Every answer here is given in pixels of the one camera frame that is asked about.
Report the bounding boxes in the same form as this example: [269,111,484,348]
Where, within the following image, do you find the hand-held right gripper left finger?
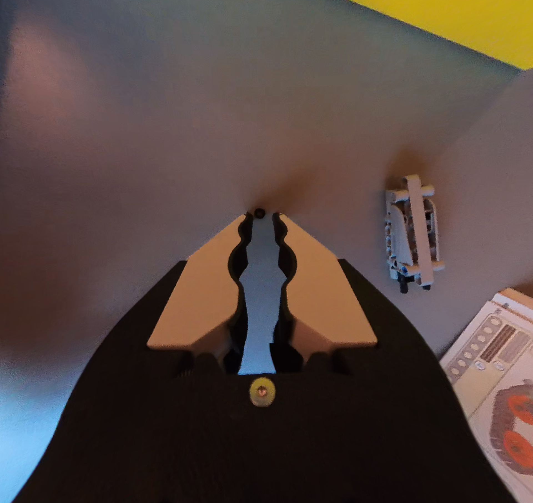
[147,213,255,372]

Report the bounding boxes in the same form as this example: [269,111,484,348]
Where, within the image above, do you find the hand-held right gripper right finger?
[270,212,378,372]

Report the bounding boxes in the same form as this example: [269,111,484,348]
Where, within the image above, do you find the grey desk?
[0,0,533,503]

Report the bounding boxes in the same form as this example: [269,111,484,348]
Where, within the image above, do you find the grey building block assembly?
[384,174,446,294]

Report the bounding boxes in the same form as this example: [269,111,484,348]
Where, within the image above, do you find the instruction booklet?
[439,288,533,503]

